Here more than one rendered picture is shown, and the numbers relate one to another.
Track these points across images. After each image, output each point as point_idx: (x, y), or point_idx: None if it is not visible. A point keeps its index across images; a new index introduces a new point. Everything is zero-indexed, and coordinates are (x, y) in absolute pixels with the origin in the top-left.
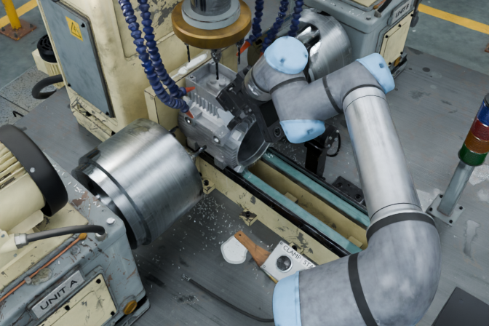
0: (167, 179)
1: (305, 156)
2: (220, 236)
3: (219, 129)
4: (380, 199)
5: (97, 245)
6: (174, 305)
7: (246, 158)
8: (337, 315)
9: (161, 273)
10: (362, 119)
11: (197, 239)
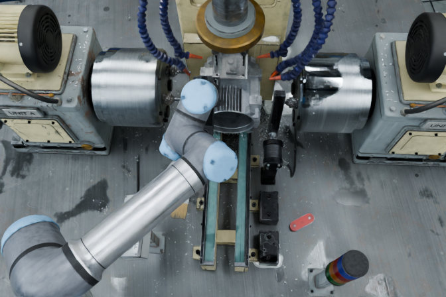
0: (130, 101)
1: (286, 158)
2: None
3: None
4: (88, 234)
5: (52, 106)
6: (117, 166)
7: (224, 126)
8: (7, 260)
9: (131, 144)
10: (154, 181)
11: None
